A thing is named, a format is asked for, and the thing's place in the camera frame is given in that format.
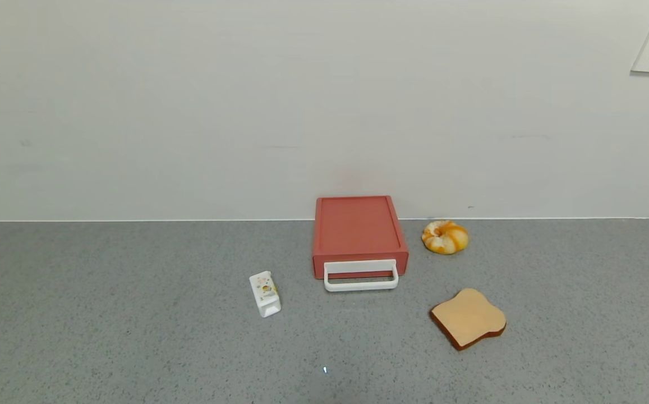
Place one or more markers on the red drawer cabinet housing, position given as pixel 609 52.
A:
pixel 358 227

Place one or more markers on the small white printed carton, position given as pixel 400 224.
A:
pixel 265 294

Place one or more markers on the orange swirl bagel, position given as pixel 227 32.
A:
pixel 447 241

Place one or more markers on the toast slice with brown crust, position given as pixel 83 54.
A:
pixel 467 317

